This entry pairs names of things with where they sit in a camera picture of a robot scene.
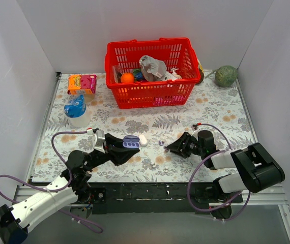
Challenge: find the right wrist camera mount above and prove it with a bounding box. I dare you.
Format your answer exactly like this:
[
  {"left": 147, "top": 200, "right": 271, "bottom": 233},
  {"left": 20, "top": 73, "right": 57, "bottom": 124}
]
[{"left": 191, "top": 123, "right": 201, "bottom": 136}]

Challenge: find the red plastic shopping basket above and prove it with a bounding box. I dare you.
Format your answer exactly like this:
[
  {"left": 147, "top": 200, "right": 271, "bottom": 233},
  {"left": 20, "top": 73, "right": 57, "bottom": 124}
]
[{"left": 105, "top": 38, "right": 201, "bottom": 109}]

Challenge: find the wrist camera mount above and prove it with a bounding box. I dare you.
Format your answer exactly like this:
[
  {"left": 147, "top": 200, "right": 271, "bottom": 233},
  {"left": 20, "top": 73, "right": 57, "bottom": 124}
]
[
  {"left": 86, "top": 128, "right": 105, "bottom": 153},
  {"left": 191, "top": 123, "right": 201, "bottom": 136}
]

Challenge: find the blue earbud charging case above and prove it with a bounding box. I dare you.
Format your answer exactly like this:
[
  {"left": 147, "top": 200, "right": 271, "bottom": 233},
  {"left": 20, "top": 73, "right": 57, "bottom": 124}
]
[{"left": 123, "top": 135, "right": 140, "bottom": 148}]

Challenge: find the green melon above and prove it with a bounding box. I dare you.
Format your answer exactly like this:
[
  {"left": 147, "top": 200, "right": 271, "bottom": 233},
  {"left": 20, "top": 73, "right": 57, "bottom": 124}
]
[{"left": 215, "top": 66, "right": 238, "bottom": 87}]

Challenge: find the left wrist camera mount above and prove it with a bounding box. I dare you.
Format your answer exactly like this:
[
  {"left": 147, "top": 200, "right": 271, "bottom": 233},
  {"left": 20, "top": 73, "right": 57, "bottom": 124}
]
[{"left": 86, "top": 128, "right": 105, "bottom": 153}]

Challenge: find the white pump bottle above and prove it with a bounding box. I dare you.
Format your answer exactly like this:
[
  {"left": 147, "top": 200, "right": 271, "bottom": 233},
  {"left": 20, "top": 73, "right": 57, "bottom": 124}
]
[{"left": 171, "top": 68, "right": 182, "bottom": 79}]

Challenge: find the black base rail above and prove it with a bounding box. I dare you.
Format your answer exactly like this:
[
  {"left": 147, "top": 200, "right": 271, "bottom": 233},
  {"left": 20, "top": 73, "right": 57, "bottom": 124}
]
[{"left": 70, "top": 181, "right": 244, "bottom": 221}]

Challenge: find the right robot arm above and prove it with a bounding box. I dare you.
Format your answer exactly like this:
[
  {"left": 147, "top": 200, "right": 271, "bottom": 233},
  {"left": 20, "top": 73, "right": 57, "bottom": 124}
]
[{"left": 166, "top": 130, "right": 285, "bottom": 202}]

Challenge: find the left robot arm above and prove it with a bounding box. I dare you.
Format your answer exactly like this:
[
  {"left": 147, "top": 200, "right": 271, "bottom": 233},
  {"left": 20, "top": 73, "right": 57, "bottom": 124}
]
[{"left": 0, "top": 128, "right": 140, "bottom": 243}]

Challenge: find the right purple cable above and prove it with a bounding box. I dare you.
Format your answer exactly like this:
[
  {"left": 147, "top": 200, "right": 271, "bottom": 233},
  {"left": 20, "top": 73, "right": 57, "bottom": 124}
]
[{"left": 187, "top": 123, "right": 251, "bottom": 221}]

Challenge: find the grey crumpled bag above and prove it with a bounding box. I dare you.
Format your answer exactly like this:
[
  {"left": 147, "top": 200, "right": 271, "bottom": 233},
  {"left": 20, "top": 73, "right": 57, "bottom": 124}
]
[{"left": 139, "top": 55, "right": 167, "bottom": 82}]

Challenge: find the white earbud charging case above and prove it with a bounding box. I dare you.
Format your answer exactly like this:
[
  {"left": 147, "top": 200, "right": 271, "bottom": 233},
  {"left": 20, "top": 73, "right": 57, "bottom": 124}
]
[{"left": 138, "top": 134, "right": 148, "bottom": 147}]

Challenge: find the orange fruit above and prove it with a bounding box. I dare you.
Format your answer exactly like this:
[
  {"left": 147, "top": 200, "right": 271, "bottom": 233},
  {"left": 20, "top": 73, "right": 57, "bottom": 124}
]
[{"left": 120, "top": 73, "right": 134, "bottom": 84}]

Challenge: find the orange pink snack box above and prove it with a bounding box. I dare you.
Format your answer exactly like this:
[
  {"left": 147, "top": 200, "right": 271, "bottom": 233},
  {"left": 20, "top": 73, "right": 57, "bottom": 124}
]
[{"left": 67, "top": 74, "right": 97, "bottom": 95}]

